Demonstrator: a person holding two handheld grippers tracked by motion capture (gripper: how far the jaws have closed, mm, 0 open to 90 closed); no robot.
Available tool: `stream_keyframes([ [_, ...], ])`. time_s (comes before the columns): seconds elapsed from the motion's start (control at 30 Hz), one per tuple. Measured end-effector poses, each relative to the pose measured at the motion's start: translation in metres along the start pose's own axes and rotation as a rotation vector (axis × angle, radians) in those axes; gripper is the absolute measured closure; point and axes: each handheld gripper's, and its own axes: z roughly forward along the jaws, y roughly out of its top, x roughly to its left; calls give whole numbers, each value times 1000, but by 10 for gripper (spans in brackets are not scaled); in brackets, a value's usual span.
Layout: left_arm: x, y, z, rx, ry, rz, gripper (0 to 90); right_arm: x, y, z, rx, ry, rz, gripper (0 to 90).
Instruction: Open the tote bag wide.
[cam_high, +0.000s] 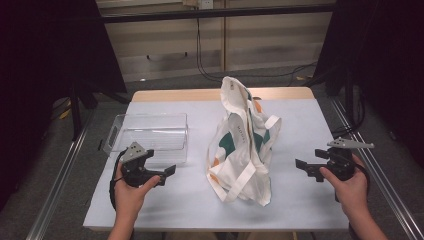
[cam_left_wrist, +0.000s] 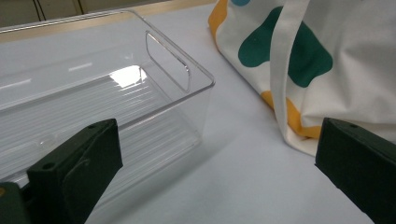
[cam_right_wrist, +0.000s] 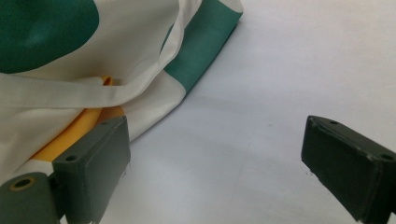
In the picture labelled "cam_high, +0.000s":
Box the black stand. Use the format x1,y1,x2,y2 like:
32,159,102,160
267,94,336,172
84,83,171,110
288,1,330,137
68,79,131,142
343,69,356,125

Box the light blue table mat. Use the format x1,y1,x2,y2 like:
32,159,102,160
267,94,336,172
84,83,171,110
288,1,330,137
83,98,363,232

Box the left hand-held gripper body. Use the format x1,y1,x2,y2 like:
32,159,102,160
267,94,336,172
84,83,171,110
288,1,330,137
120,141,168,188

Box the yellow floor tape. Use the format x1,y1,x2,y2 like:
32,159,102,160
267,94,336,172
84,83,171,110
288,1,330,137
59,101,72,120

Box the clear plastic container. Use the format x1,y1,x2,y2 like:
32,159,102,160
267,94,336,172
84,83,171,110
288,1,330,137
102,112,189,165

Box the white patterned tote bag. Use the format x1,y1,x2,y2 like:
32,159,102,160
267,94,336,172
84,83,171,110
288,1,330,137
205,76,283,208

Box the person's left hand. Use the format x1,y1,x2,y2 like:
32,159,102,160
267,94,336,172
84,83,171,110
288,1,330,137
114,163,162,219

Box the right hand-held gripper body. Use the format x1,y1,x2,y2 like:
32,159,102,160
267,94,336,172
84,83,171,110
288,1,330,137
314,137,375,182

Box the black floor cables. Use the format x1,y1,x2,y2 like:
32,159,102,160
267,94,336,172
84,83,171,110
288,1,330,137
333,86,366,138

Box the metal floor rail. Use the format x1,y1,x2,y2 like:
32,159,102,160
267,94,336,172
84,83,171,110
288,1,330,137
26,109,95,240
329,96,424,240

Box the person's right hand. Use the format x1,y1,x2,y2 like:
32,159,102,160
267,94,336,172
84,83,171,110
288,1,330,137
319,154,370,219

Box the black horizontal bar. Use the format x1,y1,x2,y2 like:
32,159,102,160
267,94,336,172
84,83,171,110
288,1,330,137
99,3,338,24

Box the black curtain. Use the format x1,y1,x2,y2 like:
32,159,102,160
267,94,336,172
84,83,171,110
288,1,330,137
0,0,128,211
313,0,424,168

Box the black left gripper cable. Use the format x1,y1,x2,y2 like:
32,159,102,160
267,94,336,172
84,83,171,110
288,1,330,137
108,149,129,212

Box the black hanging cable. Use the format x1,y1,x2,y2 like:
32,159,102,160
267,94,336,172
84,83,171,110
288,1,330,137
195,18,318,88

